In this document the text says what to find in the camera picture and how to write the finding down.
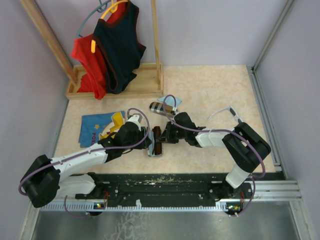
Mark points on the red tank top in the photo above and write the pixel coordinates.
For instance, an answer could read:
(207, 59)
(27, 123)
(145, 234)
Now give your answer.
(94, 81)

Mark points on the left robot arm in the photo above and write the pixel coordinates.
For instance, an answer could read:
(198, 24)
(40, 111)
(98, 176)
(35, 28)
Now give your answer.
(45, 176)

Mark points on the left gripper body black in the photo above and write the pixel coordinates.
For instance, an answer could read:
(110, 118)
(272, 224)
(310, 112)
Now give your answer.
(140, 135)

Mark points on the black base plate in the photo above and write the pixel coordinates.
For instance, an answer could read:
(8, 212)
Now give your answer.
(165, 190)

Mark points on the light blue cloth rear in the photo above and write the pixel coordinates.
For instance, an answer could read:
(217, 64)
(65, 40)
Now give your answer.
(171, 101)

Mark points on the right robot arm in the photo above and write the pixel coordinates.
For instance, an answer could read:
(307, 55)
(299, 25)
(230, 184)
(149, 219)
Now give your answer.
(247, 148)

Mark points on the blue yellow cartoon pouch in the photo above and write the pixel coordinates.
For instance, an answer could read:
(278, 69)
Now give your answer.
(96, 127)

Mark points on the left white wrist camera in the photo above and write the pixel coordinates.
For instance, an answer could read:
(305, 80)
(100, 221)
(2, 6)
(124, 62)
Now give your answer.
(136, 119)

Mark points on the wooden clothes rack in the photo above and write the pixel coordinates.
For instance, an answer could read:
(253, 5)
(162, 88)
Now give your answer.
(149, 82)

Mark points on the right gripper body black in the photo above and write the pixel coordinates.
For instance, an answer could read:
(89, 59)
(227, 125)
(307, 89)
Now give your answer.
(173, 133)

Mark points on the brown tortoise sunglasses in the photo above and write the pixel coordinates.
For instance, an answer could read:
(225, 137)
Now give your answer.
(158, 145)

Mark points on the navy tank top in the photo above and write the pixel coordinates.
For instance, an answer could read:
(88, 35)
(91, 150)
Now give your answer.
(120, 48)

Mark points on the plaid glasses case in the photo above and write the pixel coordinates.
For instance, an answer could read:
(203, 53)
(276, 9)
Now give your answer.
(158, 108)

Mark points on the aluminium rail frame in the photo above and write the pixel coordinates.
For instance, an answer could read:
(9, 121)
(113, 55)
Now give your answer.
(274, 187)

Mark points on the light blue cleaning cloth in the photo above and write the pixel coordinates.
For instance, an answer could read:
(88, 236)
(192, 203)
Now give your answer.
(151, 147)

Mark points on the flag newsprint glasses case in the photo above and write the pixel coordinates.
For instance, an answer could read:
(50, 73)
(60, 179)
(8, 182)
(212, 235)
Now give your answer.
(155, 149)

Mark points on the grey blue hanger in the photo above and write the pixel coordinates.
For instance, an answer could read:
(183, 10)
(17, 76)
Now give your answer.
(101, 8)

